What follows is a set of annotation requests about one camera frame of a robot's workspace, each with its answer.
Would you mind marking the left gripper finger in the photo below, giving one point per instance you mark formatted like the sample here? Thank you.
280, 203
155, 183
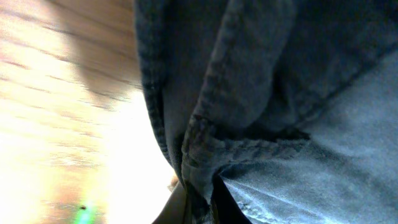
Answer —
176, 209

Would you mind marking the navy blue shorts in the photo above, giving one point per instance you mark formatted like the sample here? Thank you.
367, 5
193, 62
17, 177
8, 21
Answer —
275, 111

